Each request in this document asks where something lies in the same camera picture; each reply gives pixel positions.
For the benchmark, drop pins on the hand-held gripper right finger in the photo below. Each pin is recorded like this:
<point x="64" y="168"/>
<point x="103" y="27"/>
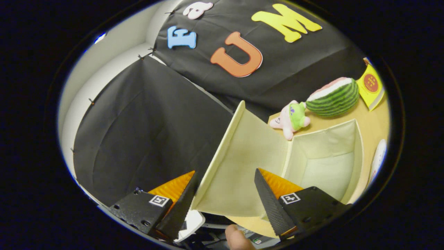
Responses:
<point x="274" y="208"/>

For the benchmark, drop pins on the watermelon slice plush toy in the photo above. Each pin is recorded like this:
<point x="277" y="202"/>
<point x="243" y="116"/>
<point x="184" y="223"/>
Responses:
<point x="334" y="99"/>

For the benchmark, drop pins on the pink and green plush toy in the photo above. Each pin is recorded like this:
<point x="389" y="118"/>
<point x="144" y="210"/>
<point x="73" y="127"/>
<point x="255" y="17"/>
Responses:
<point x="293" y="118"/>

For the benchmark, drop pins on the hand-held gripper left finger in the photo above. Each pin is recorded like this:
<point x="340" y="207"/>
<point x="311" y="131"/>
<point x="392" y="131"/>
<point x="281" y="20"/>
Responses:
<point x="178" y="211"/>

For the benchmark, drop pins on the pale fabric storage box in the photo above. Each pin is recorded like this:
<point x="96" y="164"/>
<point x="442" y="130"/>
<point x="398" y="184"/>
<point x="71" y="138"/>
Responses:
<point x="242" y="156"/>

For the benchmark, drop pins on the white plastic object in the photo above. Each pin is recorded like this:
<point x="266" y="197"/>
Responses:
<point x="192" y="222"/>

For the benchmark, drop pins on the white striped canvas shoe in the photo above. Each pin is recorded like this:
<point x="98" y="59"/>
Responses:
<point x="378" y="158"/>

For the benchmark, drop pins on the yellow book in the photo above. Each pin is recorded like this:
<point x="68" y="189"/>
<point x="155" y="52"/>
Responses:
<point x="371" y="86"/>

